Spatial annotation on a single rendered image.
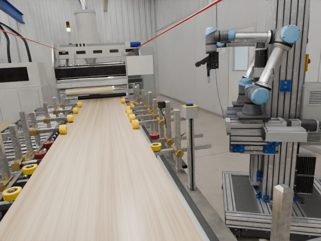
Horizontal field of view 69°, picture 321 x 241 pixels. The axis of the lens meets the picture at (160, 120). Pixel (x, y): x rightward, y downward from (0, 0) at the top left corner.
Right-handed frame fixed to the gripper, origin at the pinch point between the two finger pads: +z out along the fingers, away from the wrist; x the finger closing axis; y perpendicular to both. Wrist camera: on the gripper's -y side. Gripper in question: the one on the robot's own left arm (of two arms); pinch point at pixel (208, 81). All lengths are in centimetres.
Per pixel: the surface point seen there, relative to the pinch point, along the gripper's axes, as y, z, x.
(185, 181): -14, 62, -32
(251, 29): 75, -69, 347
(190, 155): -9, 39, -42
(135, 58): -132, -25, 236
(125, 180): -39, 42, -71
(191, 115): -7.8, 14.5, -43.7
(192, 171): -8, 49, -43
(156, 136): -40, 42, 1
